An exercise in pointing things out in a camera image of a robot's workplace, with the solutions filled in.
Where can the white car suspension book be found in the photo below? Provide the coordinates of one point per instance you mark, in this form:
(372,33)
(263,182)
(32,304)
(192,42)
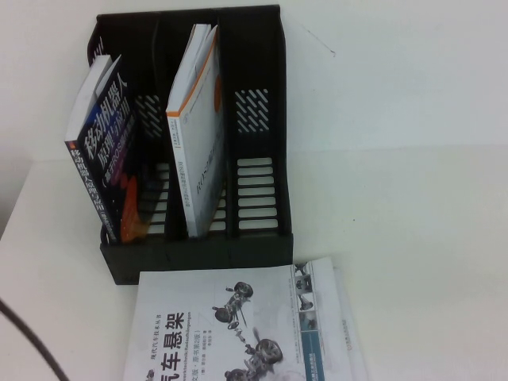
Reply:
(198,297)

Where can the black three-slot book stand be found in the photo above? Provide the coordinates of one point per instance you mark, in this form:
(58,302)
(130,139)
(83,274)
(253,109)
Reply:
(258,254)

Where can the white orange ROS book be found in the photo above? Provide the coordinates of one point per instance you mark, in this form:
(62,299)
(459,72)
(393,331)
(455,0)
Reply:
(198,158)

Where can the white autonomous driving book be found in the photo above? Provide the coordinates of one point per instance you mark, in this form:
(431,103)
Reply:
(342,282)

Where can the dark blue mobile robot book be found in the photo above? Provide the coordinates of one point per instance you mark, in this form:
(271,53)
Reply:
(107,131)

